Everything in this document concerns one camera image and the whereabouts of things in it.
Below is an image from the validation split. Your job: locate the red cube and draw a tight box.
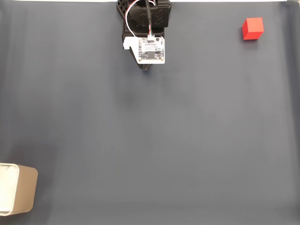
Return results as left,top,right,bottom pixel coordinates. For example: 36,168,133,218
241,17,265,41

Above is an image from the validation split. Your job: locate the beige box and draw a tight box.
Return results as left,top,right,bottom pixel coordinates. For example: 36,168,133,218
0,162,38,216

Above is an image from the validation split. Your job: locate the dark blue-grey mat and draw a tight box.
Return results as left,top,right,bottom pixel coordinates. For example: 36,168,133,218
0,1,300,225

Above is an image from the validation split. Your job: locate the black camera cable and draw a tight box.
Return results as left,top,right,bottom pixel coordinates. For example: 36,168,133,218
144,0,155,39

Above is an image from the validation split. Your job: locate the thin servo wire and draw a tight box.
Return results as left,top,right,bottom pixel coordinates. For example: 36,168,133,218
125,0,141,38

